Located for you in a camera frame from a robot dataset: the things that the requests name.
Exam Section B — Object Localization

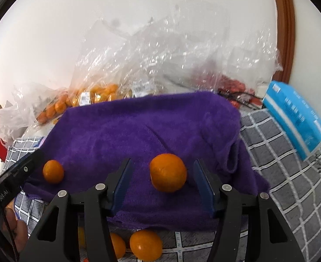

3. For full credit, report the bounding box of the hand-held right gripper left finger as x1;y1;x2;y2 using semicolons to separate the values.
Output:
18;158;135;262

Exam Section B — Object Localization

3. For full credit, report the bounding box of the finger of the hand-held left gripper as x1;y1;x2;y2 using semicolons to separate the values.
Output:
0;150;45;189

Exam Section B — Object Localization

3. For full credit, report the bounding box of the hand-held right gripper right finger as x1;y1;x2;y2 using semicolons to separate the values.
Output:
193;158;306;262

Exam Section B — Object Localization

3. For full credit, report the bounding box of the small orange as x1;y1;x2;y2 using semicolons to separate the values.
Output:
43;160;65;184

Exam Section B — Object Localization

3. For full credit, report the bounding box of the large orange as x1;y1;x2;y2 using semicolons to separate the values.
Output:
149;153;188;193

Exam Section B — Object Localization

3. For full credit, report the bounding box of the pile of bagged red fruits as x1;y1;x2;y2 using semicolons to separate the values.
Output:
193;68;262;108

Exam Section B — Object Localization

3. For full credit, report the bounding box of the person's left hand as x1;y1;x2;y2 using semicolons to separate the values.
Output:
2;200;28;254

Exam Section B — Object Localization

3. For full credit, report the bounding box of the white plastic bag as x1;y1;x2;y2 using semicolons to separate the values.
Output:
0;100;27;145

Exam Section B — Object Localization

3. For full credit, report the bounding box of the pile of bagged small oranges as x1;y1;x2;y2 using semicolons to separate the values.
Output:
36;93;73;124

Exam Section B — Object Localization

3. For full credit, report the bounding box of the purple towel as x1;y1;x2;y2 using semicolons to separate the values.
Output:
22;91;270;231

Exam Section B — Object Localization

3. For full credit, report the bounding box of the crumpled clear plastic bag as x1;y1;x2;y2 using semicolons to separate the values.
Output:
11;82;76;127

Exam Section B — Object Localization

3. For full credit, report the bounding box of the grey checked blanket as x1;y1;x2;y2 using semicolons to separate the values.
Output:
6;108;321;262

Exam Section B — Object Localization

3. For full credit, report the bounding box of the blue tissue pack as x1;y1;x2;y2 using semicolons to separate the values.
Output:
262;80;321;162

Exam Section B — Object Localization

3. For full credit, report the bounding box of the large clear plastic bag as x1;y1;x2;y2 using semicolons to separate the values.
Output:
69;0;283;107

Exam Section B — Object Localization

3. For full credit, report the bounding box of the brown wooden door frame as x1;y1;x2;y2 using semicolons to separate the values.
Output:
270;0;296;84

